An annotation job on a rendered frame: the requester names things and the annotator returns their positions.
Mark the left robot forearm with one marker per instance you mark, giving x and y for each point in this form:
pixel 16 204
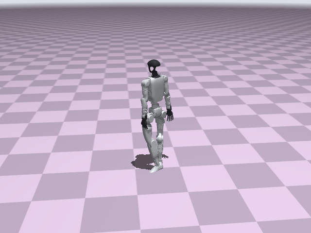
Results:
pixel 144 107

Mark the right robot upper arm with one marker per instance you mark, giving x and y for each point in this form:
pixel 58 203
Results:
pixel 166 87

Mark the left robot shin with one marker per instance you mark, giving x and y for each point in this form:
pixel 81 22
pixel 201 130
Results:
pixel 153 150

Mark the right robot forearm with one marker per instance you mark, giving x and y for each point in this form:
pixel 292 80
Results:
pixel 167 100

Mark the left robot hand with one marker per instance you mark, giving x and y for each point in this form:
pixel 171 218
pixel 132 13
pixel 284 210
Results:
pixel 144 123

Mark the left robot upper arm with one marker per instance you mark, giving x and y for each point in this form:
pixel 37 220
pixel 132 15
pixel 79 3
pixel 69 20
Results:
pixel 145 84

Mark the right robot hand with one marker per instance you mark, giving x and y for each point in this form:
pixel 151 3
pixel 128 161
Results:
pixel 169 114

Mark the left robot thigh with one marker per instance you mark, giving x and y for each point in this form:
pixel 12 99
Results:
pixel 148 132

